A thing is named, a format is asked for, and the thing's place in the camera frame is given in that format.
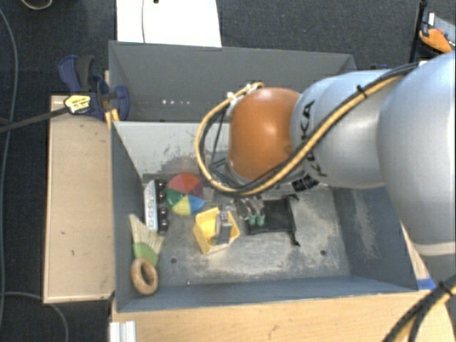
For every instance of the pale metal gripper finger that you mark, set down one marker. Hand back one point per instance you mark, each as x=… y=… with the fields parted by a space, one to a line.
x=224 y=228

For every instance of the yellow open box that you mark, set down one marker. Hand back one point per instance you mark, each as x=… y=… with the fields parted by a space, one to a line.
x=203 y=232

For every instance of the black square pad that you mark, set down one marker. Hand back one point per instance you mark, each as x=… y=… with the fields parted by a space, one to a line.
x=276 y=216

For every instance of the grey metal bin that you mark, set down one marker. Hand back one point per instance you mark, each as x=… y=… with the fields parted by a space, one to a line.
x=249 y=262

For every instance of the multicolour ball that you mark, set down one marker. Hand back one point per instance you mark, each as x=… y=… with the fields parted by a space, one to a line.
x=185 y=194

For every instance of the white shuttlecock with green base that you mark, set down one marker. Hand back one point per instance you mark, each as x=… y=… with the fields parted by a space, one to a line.
x=144 y=242

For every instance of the pale wood flat board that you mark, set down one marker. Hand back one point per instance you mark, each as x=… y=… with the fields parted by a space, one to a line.
x=78 y=198

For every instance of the black cylinder on white bracket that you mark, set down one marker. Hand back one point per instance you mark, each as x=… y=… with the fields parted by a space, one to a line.
x=305 y=184

